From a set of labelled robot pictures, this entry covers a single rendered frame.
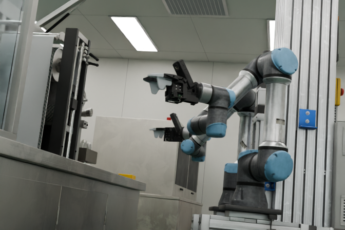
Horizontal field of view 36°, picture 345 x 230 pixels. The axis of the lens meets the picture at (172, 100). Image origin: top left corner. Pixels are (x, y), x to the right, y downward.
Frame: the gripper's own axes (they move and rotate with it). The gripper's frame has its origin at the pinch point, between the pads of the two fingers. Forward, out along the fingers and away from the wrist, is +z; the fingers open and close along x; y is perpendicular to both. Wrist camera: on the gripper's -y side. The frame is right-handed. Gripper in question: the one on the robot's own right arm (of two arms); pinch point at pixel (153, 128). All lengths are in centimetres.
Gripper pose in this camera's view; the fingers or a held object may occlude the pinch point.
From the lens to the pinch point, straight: 312.0
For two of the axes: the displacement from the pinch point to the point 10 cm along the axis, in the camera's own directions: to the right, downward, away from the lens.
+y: -0.4, 10.0, -0.9
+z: -9.1, 0.0, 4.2
